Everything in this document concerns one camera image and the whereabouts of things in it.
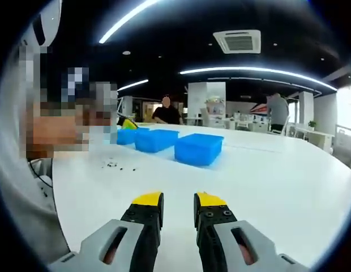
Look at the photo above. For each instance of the white chest device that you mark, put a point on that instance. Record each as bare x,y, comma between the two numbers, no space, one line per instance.
52,22

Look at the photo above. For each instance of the person's light shirt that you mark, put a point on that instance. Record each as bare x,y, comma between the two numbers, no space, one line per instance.
25,204

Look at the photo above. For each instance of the short ceiling light strip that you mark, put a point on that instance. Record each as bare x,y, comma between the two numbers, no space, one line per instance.
136,83

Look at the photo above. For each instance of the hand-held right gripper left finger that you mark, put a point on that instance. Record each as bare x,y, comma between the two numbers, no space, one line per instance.
144,232

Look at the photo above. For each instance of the ceiling air conditioner vent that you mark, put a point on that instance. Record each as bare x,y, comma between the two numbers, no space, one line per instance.
237,42

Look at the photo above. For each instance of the red blue wall banner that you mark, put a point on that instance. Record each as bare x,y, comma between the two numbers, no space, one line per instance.
260,109

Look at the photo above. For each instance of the round ceiling smoke detector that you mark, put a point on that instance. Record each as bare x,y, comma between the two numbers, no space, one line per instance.
126,52

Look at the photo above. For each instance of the blue plastic bin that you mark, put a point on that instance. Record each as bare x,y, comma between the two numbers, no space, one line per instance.
198,150
127,137
155,141

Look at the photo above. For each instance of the long ceiling light strip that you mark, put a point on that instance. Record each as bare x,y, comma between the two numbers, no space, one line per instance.
113,32

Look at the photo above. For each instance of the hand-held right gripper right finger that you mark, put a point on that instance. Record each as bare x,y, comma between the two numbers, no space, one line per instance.
215,232

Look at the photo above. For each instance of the black resistors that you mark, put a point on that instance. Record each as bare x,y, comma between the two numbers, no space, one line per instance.
110,164

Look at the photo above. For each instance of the potted green plant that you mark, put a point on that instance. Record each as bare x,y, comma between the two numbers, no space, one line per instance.
312,124

